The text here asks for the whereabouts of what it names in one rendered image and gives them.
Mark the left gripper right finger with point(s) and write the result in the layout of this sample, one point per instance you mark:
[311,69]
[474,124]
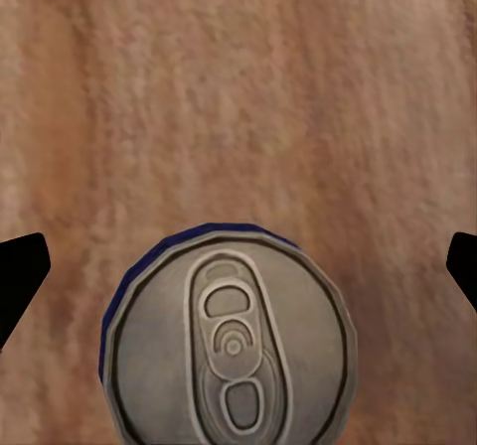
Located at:
[462,264]

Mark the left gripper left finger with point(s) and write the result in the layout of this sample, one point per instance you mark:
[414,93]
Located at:
[24,265]

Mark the can of soda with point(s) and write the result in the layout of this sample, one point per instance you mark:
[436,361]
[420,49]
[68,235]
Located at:
[228,334]

